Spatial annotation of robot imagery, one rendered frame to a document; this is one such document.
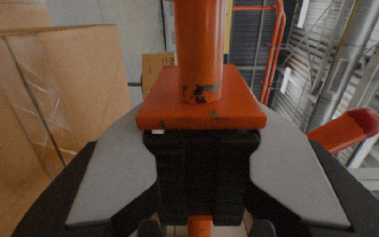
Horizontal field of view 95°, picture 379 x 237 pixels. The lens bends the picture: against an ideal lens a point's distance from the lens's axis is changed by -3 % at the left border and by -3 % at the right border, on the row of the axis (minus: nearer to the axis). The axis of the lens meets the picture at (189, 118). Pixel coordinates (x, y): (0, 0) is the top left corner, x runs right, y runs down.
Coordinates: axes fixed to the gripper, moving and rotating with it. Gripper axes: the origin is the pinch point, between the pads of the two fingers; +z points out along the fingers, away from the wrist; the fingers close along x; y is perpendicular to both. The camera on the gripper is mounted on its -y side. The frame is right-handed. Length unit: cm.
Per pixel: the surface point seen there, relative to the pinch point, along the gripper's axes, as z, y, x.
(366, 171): 104, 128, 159
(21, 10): 65, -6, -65
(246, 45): 1053, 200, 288
